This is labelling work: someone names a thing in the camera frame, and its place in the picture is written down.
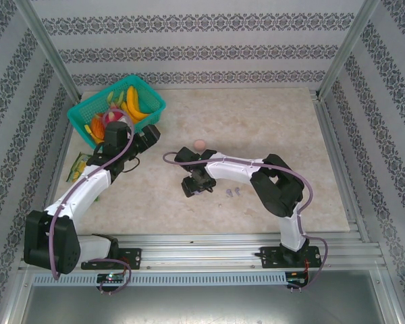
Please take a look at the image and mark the small yellow banana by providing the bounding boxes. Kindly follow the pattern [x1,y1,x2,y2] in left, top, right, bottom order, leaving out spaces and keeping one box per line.
[120,101,139,126]

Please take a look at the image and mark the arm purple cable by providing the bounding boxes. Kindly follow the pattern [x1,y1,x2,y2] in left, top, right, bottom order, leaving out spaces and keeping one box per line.
[162,151,329,291]
[49,108,136,296]

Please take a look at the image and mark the yellow toy fruit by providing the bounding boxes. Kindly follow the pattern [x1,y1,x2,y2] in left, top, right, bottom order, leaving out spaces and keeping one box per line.
[84,124,104,142]

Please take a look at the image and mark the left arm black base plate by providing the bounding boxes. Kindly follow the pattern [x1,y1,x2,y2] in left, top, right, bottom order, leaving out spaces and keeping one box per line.
[80,247,143,271]

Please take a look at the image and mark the large yellow banana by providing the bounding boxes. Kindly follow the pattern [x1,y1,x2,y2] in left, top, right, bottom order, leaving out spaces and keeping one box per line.
[126,85,153,121]

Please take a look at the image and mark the aluminium side rail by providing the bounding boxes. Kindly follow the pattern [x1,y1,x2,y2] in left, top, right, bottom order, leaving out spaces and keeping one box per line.
[310,89,371,244]
[33,97,84,247]

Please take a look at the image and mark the teal plastic basket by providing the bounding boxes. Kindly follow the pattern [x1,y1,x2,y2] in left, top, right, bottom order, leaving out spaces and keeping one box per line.
[66,74,167,152]

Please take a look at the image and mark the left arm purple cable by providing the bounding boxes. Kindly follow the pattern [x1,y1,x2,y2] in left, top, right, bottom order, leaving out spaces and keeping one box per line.
[49,108,136,296]

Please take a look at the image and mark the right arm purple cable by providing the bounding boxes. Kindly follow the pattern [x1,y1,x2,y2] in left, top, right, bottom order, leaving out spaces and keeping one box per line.
[162,151,329,291]

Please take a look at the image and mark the pink dragon fruit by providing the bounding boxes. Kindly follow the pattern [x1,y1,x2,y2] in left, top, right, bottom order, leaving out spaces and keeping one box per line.
[103,102,128,125]

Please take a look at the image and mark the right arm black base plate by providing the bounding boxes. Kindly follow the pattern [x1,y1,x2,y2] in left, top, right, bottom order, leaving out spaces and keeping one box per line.
[259,245,322,270]

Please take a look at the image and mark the aluminium frame post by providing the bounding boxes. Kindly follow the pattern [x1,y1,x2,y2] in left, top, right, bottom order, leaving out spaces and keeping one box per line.
[319,0,382,99]
[11,0,82,102]

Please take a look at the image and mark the orange wrinkled toy fruit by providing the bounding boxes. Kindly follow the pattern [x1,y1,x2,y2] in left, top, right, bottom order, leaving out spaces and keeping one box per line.
[90,113,107,140]

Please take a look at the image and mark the green snack packet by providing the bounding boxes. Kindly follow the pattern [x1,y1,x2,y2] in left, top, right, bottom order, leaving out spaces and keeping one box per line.
[66,152,101,185]

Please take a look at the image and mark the grey slotted cable duct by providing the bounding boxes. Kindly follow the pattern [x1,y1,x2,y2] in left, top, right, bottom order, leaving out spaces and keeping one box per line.
[32,271,288,287]

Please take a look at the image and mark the aluminium mounting rail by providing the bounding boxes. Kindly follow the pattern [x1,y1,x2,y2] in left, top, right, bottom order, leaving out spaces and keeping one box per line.
[18,232,387,271]

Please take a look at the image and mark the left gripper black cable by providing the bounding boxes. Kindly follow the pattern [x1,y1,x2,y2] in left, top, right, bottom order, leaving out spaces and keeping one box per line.
[121,157,142,173]

